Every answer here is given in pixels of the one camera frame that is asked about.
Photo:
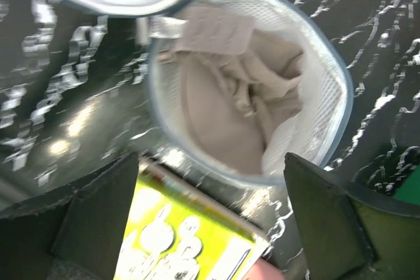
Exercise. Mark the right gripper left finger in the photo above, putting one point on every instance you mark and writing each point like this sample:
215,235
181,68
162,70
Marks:
71,232

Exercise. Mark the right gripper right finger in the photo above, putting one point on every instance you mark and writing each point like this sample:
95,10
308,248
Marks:
348,231

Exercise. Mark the beige bra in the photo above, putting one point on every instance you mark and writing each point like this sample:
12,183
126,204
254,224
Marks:
238,84

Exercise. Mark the pink cube box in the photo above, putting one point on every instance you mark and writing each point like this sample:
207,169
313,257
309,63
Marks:
262,270

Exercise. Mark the green illustrated book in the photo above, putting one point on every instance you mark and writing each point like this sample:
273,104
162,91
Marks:
175,231

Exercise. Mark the black marble mat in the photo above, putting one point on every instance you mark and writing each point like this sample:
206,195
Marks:
73,97

